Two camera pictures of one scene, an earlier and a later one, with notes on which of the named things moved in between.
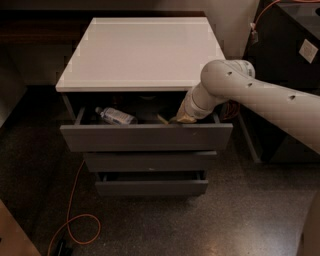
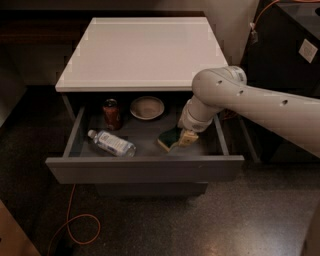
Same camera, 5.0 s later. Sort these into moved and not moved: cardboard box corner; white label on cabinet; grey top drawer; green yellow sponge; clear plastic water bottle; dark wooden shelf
Moved: clear plastic water bottle; grey top drawer; green yellow sponge
Not moved: cardboard box corner; white label on cabinet; dark wooden shelf
